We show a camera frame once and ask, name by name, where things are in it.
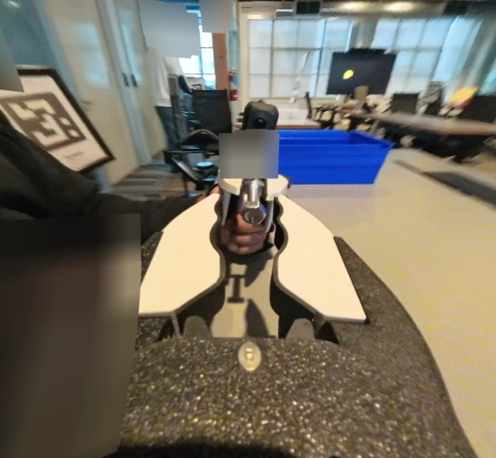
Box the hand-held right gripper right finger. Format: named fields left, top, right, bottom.
left=272, top=197, right=367, bottom=322

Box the framed black white marker board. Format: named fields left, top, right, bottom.
left=0, top=66, right=115, bottom=173

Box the person's left hand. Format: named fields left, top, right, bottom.
left=221, top=216, right=272, bottom=255

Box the silver hex nut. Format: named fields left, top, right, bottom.
left=239, top=202, right=268, bottom=227

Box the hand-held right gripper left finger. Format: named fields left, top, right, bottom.
left=139, top=195, right=228, bottom=316

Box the blue plastic bin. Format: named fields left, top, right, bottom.
left=278, top=129, right=396, bottom=185

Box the black monitor screen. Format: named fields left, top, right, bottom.
left=326, top=50, right=397, bottom=96

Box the black office chair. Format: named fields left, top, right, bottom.
left=165, top=89, right=233, bottom=197

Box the long wooden desk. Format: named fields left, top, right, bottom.
left=351, top=111, right=496, bottom=164

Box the silver hex bolt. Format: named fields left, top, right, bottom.
left=242, top=179, right=266, bottom=204

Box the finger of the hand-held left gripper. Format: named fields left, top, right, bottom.
left=265, top=177, right=292, bottom=242
left=218, top=178, right=245, bottom=231

